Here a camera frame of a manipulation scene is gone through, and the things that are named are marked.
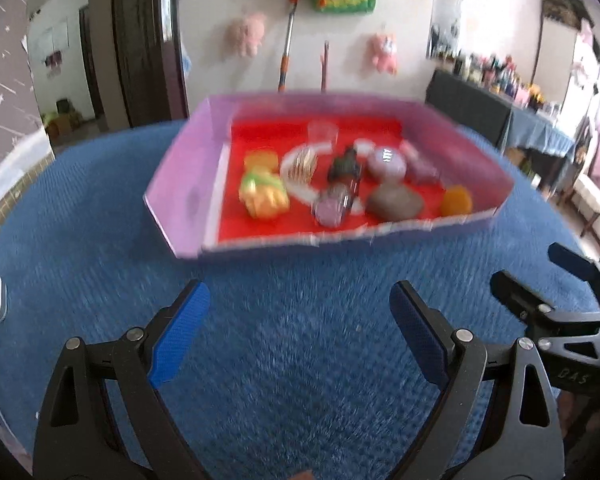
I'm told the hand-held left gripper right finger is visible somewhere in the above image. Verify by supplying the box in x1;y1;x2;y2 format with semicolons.
389;280;566;480

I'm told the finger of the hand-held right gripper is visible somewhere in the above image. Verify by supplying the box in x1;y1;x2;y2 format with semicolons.
548;242;600;313
490;270;600;346

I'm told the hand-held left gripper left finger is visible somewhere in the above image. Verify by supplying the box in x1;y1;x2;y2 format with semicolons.
32;279;212;480

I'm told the orange half sphere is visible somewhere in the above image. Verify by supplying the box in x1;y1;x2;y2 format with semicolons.
439;185;473;217

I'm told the taupe eye shadow case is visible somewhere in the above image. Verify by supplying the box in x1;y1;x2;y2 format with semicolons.
365;182;426;222

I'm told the glitter nail polish bottle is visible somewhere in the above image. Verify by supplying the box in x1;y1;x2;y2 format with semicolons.
312;183;356;228

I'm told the pink nail polish bottle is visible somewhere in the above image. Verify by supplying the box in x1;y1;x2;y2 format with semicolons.
400;140;441;186

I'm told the yellow green plastic toy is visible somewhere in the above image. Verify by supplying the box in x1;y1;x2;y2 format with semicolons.
238;149;291;220

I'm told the purple cardboard box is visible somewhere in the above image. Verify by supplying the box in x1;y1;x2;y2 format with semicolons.
144;91;515;261

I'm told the pink round compact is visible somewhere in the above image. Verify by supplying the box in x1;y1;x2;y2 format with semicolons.
367;146;408;181

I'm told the black nail polish bottle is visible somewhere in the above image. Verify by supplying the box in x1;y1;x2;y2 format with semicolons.
326;145;366;193

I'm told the gold studded cylinder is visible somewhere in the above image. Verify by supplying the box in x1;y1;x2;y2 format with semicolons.
286;146;321;183

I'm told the clear plastic cup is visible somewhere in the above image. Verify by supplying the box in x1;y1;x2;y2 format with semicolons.
307;120;338;143

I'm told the white stool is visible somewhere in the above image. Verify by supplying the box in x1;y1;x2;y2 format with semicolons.
572;175;600;238

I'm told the red printed paper liner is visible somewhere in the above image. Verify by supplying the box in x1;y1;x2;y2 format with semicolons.
202;112;461;246

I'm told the cloth covered dressing table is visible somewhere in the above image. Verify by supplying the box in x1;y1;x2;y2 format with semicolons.
425;69;578;191

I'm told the white wardrobe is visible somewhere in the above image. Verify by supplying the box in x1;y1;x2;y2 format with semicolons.
535;25;600;126

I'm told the row of cosmetic bottles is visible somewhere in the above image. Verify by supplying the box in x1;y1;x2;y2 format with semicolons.
430;25;563;116

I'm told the yellow green clutter pile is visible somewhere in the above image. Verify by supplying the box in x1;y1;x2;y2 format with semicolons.
42;99;83;136

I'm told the dark bag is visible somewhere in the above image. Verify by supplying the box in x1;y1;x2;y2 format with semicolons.
540;0;596;31

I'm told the bright pink plush toy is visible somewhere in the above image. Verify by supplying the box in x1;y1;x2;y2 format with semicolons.
364;32;400;76

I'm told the brown hallway door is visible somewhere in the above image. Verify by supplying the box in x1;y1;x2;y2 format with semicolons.
78;5;106;121

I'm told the dark wooden door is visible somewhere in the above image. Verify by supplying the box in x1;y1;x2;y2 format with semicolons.
111;0;190;128

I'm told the pale pink plush toy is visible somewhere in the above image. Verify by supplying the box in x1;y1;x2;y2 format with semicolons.
225;12;267;58

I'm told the wall mirror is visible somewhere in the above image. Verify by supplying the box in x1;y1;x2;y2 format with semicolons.
426;0;468;61

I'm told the silver mop handle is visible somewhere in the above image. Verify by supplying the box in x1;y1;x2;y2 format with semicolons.
277;0;301;93

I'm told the wall notice sheet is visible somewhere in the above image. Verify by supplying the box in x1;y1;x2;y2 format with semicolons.
34;17;71;56

